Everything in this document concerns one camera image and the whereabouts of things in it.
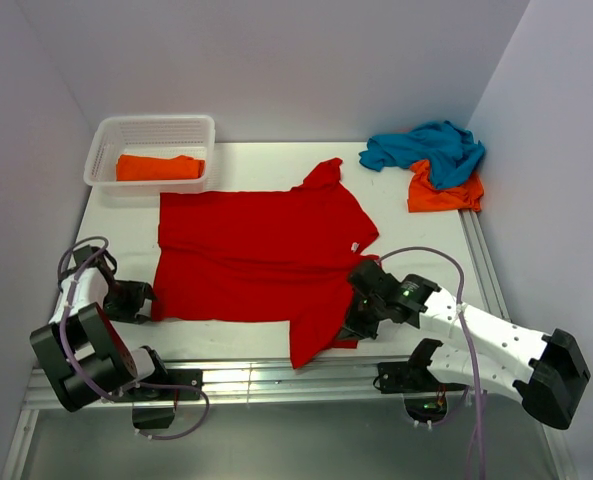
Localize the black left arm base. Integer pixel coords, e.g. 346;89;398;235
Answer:
116;369;203;432

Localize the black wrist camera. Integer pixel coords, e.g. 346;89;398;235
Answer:
73;245;118;275
348;260;400;299

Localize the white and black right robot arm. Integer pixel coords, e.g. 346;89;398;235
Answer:
341;263;591;430

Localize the rolled orange t shirt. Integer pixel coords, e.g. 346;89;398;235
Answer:
115;155;206;181

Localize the white plastic basket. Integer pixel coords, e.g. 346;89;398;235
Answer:
83;114;216;197

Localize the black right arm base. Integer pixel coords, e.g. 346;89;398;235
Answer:
372;361;469;423

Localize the red t shirt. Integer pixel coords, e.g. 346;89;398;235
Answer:
152;158;379;368

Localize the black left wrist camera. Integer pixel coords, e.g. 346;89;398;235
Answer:
73;245;118;275

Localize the blue t shirt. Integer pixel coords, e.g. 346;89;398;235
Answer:
359;121;486;190

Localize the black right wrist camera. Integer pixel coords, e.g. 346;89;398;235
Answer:
348;260;400;299

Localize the aluminium rail frame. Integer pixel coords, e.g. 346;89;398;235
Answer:
2;193;579;479

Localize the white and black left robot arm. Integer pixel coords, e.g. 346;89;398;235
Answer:
30;245;171;412

